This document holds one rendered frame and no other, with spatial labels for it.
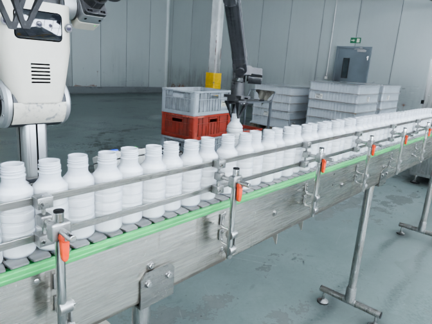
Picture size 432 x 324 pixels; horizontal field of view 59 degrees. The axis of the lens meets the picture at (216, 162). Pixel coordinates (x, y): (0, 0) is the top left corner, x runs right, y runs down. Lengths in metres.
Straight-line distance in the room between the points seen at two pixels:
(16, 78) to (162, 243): 0.70
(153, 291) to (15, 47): 0.81
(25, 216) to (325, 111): 7.22
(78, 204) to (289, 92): 7.58
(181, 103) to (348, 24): 9.04
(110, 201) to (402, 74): 10.84
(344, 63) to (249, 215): 10.90
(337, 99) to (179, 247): 6.83
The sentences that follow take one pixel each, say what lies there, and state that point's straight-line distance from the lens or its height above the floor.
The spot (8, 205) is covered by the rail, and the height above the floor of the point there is 1.11.
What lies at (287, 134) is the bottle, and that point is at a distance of 1.29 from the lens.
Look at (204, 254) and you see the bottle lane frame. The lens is 1.03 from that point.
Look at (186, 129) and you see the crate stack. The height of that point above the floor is 0.76.
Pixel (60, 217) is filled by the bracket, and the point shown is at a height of 1.10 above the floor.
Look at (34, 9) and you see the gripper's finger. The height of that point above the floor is 1.43.
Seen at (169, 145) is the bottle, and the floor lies 1.16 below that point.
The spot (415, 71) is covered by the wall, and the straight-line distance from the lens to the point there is 11.31.
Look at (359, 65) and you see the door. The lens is 11.74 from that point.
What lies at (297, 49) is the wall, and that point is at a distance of 12.71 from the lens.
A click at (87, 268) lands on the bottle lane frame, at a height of 0.96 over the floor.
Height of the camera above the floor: 1.35
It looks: 14 degrees down
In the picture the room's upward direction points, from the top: 4 degrees clockwise
